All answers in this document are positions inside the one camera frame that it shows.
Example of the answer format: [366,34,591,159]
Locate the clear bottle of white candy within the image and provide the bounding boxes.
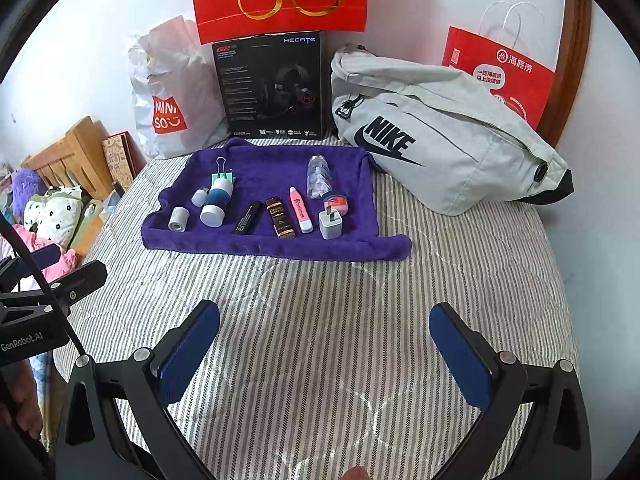
[306,155,333,200]

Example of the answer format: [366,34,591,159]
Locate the person's left hand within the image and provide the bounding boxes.
[0,360,41,431]

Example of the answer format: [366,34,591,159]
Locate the small white jar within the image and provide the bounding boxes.
[167,206,191,232]

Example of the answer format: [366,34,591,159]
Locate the white charger plug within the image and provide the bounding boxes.
[318,210,347,241]

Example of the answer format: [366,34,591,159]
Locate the purple towel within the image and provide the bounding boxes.
[141,139,413,262]

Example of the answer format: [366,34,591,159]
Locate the purple plush toy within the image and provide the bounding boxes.
[11,169,43,211]

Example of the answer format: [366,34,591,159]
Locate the black headset box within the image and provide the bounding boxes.
[212,31,322,141]

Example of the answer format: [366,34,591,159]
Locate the red gift bag gold print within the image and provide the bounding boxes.
[189,0,370,45]

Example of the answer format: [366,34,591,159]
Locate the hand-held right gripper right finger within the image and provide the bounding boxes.
[429,302,591,480]

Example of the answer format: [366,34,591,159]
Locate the pink cloth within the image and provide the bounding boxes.
[12,222,81,283]

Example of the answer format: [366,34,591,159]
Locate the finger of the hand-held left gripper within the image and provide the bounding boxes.
[47,260,108,306]
[0,243,61,286]

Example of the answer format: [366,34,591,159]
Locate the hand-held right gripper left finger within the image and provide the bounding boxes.
[55,299,222,480]

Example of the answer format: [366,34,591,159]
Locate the green binder clip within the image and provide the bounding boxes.
[210,156,236,186]

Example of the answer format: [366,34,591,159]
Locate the blue and white bottle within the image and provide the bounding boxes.
[200,180,235,227]

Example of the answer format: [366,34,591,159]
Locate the black and gold tube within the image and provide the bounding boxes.
[265,197,296,240]

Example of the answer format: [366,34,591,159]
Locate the white spotted plush pillow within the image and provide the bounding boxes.
[24,185,86,248]

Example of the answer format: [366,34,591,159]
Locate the brown wooden door frame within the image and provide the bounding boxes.
[542,0,593,148]

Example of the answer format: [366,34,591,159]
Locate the brown patterned book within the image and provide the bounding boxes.
[102,131,148,191]

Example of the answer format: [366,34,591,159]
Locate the red paper bag white handles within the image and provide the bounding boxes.
[441,1,557,133]

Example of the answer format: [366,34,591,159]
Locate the wooden headboard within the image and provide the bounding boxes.
[22,116,136,201]

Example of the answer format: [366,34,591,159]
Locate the white plastic shopping bag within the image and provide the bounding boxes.
[127,15,231,161]

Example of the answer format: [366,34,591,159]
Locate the grey sling bag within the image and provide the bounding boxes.
[330,42,575,217]

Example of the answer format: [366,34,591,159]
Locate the pink lip balm tube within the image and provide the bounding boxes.
[288,186,315,235]

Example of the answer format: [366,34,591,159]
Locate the black cable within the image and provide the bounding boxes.
[0,212,93,361]

